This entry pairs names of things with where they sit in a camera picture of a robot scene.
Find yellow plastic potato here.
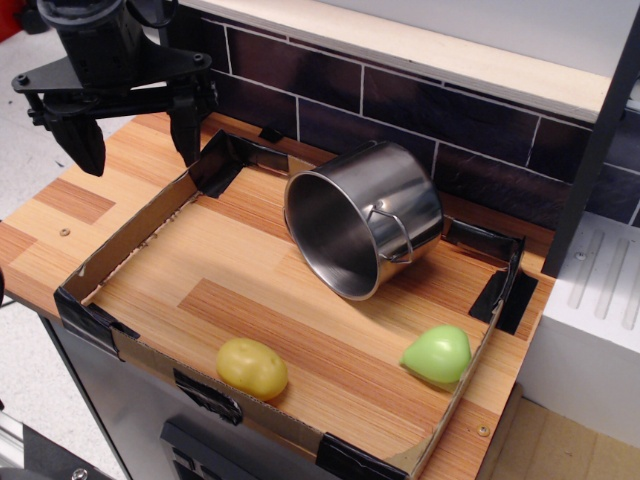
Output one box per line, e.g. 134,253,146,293
216,338,288,401

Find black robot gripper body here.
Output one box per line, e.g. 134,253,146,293
12,1,216,125

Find white drainboard sink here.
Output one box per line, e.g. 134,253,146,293
518,213,639,446

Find cardboard fence with black tape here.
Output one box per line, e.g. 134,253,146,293
54,132,537,479

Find green plastic pear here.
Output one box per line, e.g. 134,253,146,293
400,325,471,384

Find aluminium frame corner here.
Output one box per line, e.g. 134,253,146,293
0,410,24,469

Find stainless steel pot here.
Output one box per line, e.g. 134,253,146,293
284,141,444,301

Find black control panel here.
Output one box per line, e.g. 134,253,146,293
160,421,328,479

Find dark shelf side panel right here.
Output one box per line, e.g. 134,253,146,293
541,12,639,278

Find light wooden shelf board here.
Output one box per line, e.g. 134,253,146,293
188,1,611,122

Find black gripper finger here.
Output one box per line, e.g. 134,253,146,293
43,102,105,176
168,92,206,166

